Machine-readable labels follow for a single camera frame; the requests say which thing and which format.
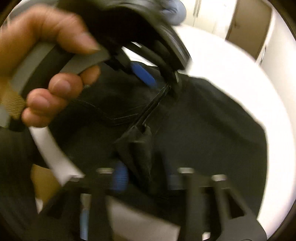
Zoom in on black jeans pants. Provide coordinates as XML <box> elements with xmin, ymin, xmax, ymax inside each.
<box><xmin>49</xmin><ymin>62</ymin><xmax>267</xmax><ymax>215</ymax></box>

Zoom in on person's left hand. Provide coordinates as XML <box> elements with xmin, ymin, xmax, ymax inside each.
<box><xmin>0</xmin><ymin>4</ymin><xmax>102</xmax><ymax>128</ymax></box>

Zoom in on blue folded duvet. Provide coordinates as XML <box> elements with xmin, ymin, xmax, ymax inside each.
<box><xmin>159</xmin><ymin>0</ymin><xmax>187</xmax><ymax>26</ymax></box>

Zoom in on white wardrobe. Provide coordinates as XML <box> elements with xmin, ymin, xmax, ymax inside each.
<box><xmin>182</xmin><ymin>0</ymin><xmax>237</xmax><ymax>39</ymax></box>

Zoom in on white bed sheet mattress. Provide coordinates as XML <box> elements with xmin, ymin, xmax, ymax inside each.
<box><xmin>30</xmin><ymin>27</ymin><xmax>295</xmax><ymax>240</ymax></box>

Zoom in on brown wooden door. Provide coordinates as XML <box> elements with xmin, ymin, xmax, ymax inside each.
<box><xmin>226</xmin><ymin>0</ymin><xmax>272</xmax><ymax>59</ymax></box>

